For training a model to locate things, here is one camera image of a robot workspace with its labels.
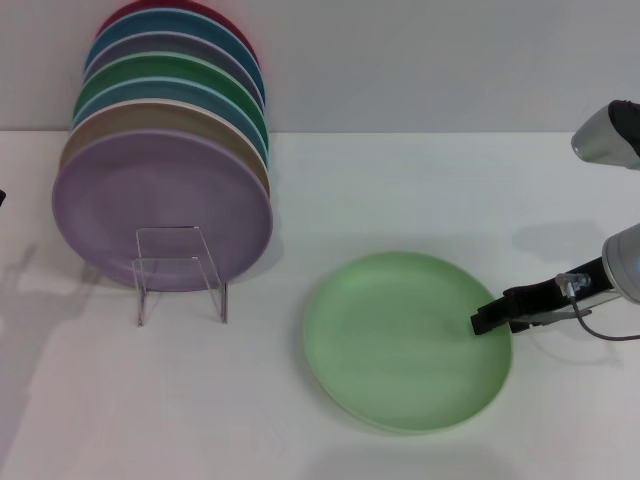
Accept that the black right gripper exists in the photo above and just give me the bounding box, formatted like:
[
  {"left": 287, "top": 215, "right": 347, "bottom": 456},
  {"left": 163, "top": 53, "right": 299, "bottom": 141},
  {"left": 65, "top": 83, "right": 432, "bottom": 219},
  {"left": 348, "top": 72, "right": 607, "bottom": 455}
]
[{"left": 470, "top": 257, "right": 614, "bottom": 335}]

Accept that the light green plate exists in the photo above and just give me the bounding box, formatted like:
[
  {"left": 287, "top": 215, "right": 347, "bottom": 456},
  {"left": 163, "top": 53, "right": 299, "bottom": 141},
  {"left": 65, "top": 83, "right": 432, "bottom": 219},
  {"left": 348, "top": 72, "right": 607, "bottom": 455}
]
[{"left": 302, "top": 249, "right": 515, "bottom": 435}]

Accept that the lilac plate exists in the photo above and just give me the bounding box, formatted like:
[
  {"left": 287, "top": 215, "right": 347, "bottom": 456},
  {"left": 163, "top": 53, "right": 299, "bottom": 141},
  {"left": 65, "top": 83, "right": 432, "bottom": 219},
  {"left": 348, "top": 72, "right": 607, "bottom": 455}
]
[{"left": 51, "top": 128, "right": 275, "bottom": 292}]

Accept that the beige plate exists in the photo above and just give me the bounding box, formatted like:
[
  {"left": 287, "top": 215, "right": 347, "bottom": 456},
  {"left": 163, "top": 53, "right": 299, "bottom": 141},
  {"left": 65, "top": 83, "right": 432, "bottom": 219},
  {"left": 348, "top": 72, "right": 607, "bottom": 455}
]
[{"left": 58, "top": 98, "right": 274, "bottom": 201}]

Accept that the light blue plate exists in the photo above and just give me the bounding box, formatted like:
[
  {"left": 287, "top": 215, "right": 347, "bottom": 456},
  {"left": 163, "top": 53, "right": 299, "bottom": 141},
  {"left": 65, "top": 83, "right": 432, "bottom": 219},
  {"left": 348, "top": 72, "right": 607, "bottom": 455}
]
[{"left": 71, "top": 75, "right": 271, "bottom": 166}]

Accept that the dark green plate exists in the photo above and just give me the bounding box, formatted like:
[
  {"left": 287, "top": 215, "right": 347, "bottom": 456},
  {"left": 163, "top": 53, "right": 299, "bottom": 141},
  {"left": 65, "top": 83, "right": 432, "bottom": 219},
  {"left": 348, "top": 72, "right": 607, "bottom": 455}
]
[{"left": 72, "top": 49, "right": 270, "bottom": 151}]

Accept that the grey plate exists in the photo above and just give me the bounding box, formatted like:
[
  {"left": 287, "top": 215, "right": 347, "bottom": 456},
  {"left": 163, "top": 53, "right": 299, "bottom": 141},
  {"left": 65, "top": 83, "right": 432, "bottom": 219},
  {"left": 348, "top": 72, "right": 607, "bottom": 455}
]
[{"left": 82, "top": 30, "right": 266, "bottom": 109}]

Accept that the teal plate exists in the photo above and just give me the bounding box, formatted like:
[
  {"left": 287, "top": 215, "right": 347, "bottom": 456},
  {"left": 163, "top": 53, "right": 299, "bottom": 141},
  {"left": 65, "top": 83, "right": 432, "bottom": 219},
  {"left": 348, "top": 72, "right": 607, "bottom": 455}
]
[{"left": 83, "top": 8, "right": 265, "bottom": 101}]

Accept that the clear acrylic plate rack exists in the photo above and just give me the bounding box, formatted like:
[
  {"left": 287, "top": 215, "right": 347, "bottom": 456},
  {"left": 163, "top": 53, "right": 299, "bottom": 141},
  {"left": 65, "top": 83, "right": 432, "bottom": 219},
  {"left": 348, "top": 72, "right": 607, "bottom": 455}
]
[{"left": 132, "top": 225, "right": 230, "bottom": 327}]

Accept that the maroon plate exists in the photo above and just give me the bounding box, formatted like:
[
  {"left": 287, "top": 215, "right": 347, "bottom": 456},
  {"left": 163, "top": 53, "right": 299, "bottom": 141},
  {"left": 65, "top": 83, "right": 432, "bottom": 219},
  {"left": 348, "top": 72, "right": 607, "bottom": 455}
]
[{"left": 96, "top": 0, "right": 261, "bottom": 66}]

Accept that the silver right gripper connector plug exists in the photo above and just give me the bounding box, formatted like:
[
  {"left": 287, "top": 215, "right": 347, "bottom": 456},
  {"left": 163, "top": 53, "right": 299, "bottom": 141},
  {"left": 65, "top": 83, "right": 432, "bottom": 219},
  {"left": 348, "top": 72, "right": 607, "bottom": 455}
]
[{"left": 556, "top": 272, "right": 591, "bottom": 296}]

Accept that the grey right gripper cable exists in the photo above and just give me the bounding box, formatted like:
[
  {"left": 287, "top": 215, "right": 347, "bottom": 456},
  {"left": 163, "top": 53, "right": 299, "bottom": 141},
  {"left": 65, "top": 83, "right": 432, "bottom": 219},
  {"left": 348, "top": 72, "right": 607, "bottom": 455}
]
[{"left": 564, "top": 287, "right": 640, "bottom": 344}]

